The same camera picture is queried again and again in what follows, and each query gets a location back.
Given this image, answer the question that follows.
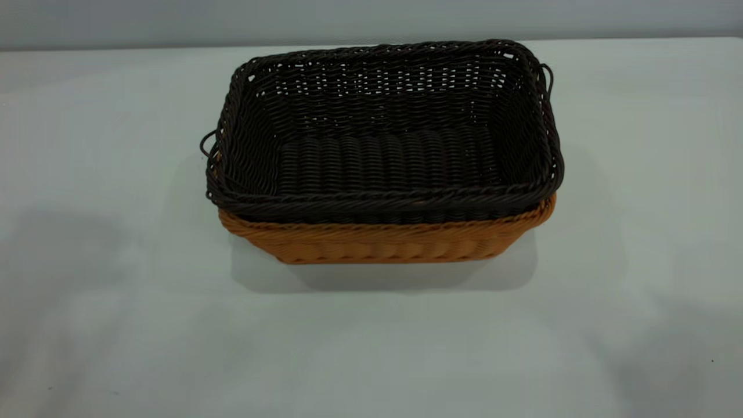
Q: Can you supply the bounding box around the light brown wicker basket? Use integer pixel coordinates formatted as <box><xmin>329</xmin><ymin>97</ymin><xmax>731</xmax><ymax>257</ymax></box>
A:
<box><xmin>210</xmin><ymin>148</ymin><xmax>557</xmax><ymax>265</ymax></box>

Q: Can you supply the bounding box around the dark brown wicker basket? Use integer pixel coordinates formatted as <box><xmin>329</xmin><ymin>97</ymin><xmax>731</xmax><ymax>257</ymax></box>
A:
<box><xmin>200</xmin><ymin>39</ymin><xmax>565</xmax><ymax>226</ymax></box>

